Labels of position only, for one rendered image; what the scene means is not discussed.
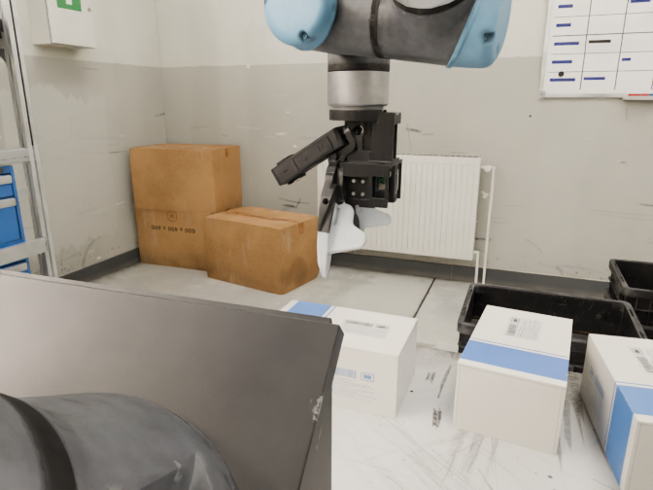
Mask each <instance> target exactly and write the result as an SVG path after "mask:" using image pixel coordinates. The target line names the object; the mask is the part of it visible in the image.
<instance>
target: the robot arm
mask: <svg viewBox="0 0 653 490"><path fill-rule="evenodd" d="M263 3H264V14H265V19H266V22H267V25H268V27H269V29H270V30H271V32H272V33H273V35H274V36H275V37H276V38H277V39H278V40H279V41H281V42H282V43H284V44H286V45H289V46H292V47H294V48H296V49H297V50H300V51H306V52H308V51H315V52H321V53H327V104H328V105H329V106H332V109H329V119H330V120H331V121H345V123H344V125H340V126H338V127H335V128H333V129H332V130H330V131H329V132H327V133H326V134H324V135H323V136H321V137H320V138H318V139H317V140H315V141H314V142H312V143H311V144H309V145H308V146H306V147H305V148H303V149H302V150H300V151H299V152H297V153H296V154H292V155H290V156H287V157H284V158H283V159H282V160H280V161H279V162H278V163H276V164H277V166H276V167H274V168H273V169H271V172H272V174H273V176H274V178H275V179H276V181H277V183H278V184H279V186H282V185H285V184H288V185H290V184H292V183H295V182H298V181H299V180H300V179H301V178H302V177H304V176H306V172H307V171H309V170H310V169H312V168H314V167H315V166H317V165H318V164H320V163H321V162H323V161H325V160H326V159H327V160H328V166H327V168H326V176H325V179H326V180H325V184H324V187H323V190H322V194H321V199H320V206H319V217H318V227H317V230H318V238H317V251H318V265H319V268H320V271H321V274H322V277H323V278H327V277H328V272H329V267H330V262H331V254H334V253H340V252H346V251H352V250H358V249H360V248H362V247H363V246H364V245H365V243H366V234H365V232H364V229H365V228H373V227H379V226H385V225H388V224H389V223H390V222H391V221H392V219H391V216H390V215H389V214H388V213H386V212H383V211H381V210H378V209H376V208H375V207H377V208H388V202H390V203H394V202H396V199H397V198H400V190H401V169H402V159H401V158H399V157H396V141H397V125H398V124H399V123H401V112H387V110H384V106H387V105H388V104H389V88H390V62H391V59H393V60H402V61H410V62H419V63H426V64H435V65H444V66H446V68H449V69H450V68H452V67H462V68H487V67H489V66H490V65H492V64H493V63H494V62H495V61H496V59H497V58H498V55H499V53H500V51H501V49H502V46H503V43H504V40H505V36H506V32H507V28H508V23H509V19H510V13H511V5H512V0H264V1H263ZM361 126H362V128H363V131H362V128H361ZM361 132H362V133H361ZM397 173H398V184H397ZM344 202H345V204H343V203H344ZM0 490H237V488H236V485H235V482H234V480H233V477H232V475H231V473H230V471H229V469H228V467H227V465H226V463H225V461H224V460H223V457H222V456H221V454H220V453H219V451H218V450H217V448H216V447H215V446H214V445H213V443H212V442H211V441H210V440H209V439H208V438H206V436H205V435H204V434H203V433H202V432H201V431H199V430H198V429H197V428H196V427H195V426H194V425H192V424H191V423H190V422H189V421H188V420H186V419H185V418H183V417H181V416H179V415H178V414H176V413H174V412H172V411H170V410H168V409H166V408H164V407H162V406H159V405H157V404H155V403H153V402H150V401H147V400H144V399H141V398H138V397H133V396H129V395H125V394H118V393H106V392H98V393H81V394H67V395H51V396H37V397H21V398H15V397H12V396H8V395H5V394H2V393H0Z"/></svg>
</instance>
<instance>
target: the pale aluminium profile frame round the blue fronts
mask: <svg viewBox="0 0 653 490"><path fill-rule="evenodd" d="M0 18H1V19H2V23H3V29H4V32H1V34H2V40H3V46H4V52H5V57H6V63H7V70H8V76H9V82H10V88H11V94H12V99H13V105H14V111H15V117H16V123H17V134H18V140H19V146H20V147H21V148H25V149H28V152H29V158H30V161H28V162H23V163H22V164H23V170H24V176H25V182H26V188H23V189H17V196H18V198H20V197H26V196H28V199H29V205H30V211H31V217H32V224H33V229H34V235H35V239H33V240H29V241H25V242H22V243H18V244H16V245H12V246H9V247H5V248H1V249H0V265H3V264H7V263H12V262H15V261H19V260H22V259H25V258H28V257H31V256H35V255H38V259H39V265H40V270H41V275H43V276H49V277H55V278H58V275H57V269H56V262H55V256H54V250H53V244H52V232H51V226H50V219H49V213H48V206H47V201H46V194H45V188H44V182H43V175H42V169H41V162H40V157H39V150H38V144H37V137H36V131H35V124H34V119H33V113H32V106H31V100H30V93H29V87H28V81H27V75H26V68H25V62H24V55H23V49H22V43H21V37H20V31H19V24H18V18H17V6H16V0H0ZM32 148H34V151H35V157H36V160H35V161H34V157H33V150H32Z"/></svg>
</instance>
